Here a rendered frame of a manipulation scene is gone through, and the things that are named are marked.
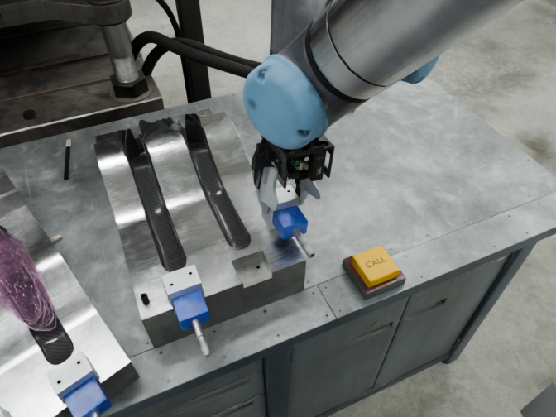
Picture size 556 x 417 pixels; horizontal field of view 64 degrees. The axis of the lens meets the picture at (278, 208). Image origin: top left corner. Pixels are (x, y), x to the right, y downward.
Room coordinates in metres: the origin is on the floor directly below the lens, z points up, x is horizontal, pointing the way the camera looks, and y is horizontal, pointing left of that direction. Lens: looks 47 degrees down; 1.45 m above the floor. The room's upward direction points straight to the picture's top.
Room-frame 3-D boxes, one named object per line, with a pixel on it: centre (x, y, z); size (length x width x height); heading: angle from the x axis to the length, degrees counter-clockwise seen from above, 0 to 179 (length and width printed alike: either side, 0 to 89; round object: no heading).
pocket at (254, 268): (0.40, 0.04, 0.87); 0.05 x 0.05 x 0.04; 24
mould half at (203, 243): (0.59, 0.18, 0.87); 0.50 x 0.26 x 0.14; 24
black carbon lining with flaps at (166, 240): (0.57, 0.18, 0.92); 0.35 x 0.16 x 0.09; 24
